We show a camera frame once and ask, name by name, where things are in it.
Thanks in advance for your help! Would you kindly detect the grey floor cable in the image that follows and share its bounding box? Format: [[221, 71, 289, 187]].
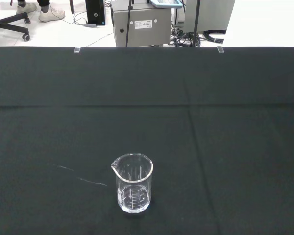
[[60, 10, 89, 26]]

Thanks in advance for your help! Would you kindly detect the black bench cloth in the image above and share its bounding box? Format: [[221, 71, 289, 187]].
[[0, 46, 294, 235]]

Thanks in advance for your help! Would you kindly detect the tall grey cabinet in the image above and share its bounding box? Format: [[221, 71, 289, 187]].
[[183, 0, 236, 34]]

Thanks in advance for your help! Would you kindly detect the black computer tower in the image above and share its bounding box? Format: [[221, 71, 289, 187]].
[[85, 0, 106, 25]]

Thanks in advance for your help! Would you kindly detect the coiled black cable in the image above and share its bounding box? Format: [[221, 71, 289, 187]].
[[202, 29, 225, 45]]

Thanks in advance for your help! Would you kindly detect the person's foot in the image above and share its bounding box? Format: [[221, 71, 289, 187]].
[[38, 4, 66, 23], [16, 2, 38, 15]]

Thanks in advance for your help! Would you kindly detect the black tripod pole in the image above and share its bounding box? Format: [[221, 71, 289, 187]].
[[125, 0, 134, 47], [192, 0, 202, 47]]

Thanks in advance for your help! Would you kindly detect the tangled floor cable bundle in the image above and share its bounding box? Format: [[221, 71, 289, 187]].
[[170, 26, 201, 47]]

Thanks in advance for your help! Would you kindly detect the black office chair base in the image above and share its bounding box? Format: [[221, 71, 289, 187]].
[[0, 0, 31, 41]]

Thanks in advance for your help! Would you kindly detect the grey metal cabinet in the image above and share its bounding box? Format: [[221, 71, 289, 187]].
[[112, 0, 172, 47]]

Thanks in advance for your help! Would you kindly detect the blue-edged tablet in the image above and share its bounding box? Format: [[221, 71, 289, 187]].
[[149, 0, 183, 8]]

